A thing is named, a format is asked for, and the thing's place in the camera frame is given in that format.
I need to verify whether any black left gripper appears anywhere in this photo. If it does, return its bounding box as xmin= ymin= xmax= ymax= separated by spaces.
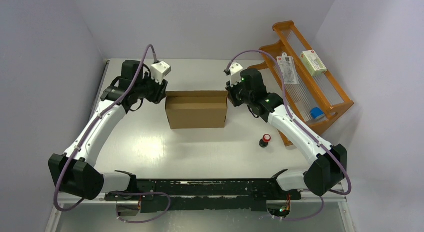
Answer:
xmin=134 ymin=69 xmax=168 ymax=104

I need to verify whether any brown cardboard box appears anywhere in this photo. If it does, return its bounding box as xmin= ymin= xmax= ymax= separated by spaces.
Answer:
xmin=165 ymin=90 xmax=228 ymax=129

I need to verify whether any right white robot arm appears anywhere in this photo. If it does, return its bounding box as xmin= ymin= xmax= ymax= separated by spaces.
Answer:
xmin=224 ymin=64 xmax=347 ymax=199

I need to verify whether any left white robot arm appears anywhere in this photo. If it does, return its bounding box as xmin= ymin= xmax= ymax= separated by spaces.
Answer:
xmin=48 ymin=60 xmax=172 ymax=200

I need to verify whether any white green small box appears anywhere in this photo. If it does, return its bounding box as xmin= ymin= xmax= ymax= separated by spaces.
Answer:
xmin=299 ymin=50 xmax=328 ymax=76

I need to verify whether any clear packaged item with card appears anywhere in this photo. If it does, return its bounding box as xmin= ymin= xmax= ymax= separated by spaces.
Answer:
xmin=277 ymin=52 xmax=299 ymax=84

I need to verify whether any orange wooden shelf rack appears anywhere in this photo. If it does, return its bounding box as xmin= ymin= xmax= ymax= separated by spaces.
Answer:
xmin=260 ymin=20 xmax=354 ymax=135

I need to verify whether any red black push button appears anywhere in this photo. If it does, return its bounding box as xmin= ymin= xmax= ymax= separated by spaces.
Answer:
xmin=259 ymin=134 xmax=272 ymax=148

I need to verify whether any blue tape roll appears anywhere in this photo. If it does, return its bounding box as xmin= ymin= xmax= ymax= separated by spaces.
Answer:
xmin=309 ymin=107 xmax=326 ymax=121

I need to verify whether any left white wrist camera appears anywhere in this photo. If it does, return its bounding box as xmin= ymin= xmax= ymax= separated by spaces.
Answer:
xmin=150 ymin=61 xmax=172 ymax=84

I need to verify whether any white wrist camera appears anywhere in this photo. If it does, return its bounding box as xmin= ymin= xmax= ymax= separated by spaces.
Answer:
xmin=229 ymin=62 xmax=244 ymax=86
xmin=150 ymin=61 xmax=172 ymax=84

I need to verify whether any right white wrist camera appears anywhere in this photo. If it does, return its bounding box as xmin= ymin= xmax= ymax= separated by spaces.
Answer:
xmin=229 ymin=62 xmax=244 ymax=86

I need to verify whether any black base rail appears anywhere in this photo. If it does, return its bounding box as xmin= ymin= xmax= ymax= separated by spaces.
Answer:
xmin=104 ymin=176 xmax=302 ymax=213

